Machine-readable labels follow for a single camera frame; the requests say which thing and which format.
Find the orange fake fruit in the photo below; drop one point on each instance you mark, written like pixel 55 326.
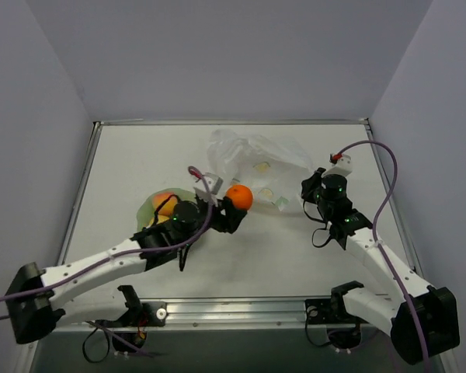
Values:
pixel 240 196

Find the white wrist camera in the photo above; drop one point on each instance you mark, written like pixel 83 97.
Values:
pixel 340 165
pixel 209 188

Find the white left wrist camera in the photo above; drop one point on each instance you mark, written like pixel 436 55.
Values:
pixel 209 188

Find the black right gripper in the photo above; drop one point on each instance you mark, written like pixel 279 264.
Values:
pixel 311 188

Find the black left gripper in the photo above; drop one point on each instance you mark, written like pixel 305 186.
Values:
pixel 220 214

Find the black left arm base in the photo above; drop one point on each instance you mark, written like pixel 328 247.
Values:
pixel 140 315

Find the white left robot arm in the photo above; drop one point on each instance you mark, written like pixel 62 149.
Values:
pixel 36 300

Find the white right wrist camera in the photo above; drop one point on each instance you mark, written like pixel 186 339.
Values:
pixel 340 165

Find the aluminium front frame rail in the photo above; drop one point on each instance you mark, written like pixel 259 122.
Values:
pixel 192 314

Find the peach coloured fake peach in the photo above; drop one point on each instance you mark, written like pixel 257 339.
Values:
pixel 164 203

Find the white plastic bag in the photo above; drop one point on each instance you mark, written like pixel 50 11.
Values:
pixel 272 168

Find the green wavy glass bowl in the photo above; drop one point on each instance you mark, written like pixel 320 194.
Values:
pixel 146 211

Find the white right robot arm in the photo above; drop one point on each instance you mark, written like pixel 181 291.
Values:
pixel 420 319

